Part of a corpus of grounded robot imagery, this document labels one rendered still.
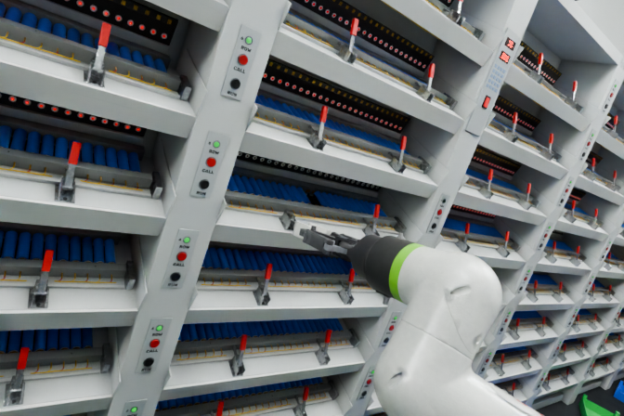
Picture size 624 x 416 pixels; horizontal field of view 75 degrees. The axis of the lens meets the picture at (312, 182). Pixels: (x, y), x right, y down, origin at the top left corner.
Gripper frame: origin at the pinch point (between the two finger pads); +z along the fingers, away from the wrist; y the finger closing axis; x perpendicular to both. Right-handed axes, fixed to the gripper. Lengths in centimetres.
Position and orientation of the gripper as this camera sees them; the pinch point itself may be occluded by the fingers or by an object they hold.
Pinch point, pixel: (311, 232)
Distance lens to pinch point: 83.8
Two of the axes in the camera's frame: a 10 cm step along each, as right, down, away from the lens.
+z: -5.8, -1.4, 8.0
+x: 2.2, -9.8, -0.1
